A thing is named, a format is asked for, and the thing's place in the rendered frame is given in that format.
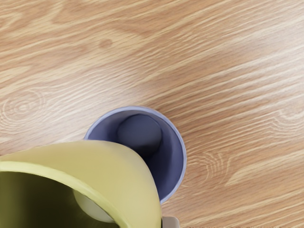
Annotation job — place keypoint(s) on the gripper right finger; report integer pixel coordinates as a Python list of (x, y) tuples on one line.
[(170, 222)]

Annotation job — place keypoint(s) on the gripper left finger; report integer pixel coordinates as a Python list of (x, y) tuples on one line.
[(91, 205)]

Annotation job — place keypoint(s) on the yellow-green cup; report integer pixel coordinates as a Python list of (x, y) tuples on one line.
[(99, 164)]

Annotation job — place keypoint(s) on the blue cup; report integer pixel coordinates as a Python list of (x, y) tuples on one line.
[(174, 152)]

